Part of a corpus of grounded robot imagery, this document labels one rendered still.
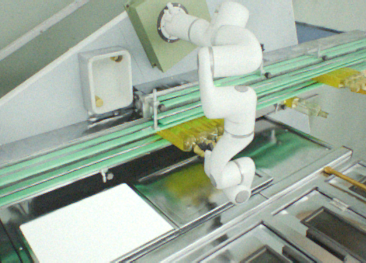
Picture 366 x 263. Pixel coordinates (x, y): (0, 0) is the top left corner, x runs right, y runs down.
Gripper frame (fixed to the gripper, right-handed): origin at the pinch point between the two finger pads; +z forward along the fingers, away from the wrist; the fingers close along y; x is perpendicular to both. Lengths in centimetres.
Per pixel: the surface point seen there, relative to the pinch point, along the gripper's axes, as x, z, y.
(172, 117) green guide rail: 4.4, 20.3, 6.3
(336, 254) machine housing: -25, -48, -17
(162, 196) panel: 17.9, -4.2, -12.4
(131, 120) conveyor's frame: 20.3, 23.8, 6.2
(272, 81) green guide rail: -58, 40, 5
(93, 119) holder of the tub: 34.3, 29.9, 6.7
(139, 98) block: 16.2, 26.2, 14.3
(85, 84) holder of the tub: 36, 28, 23
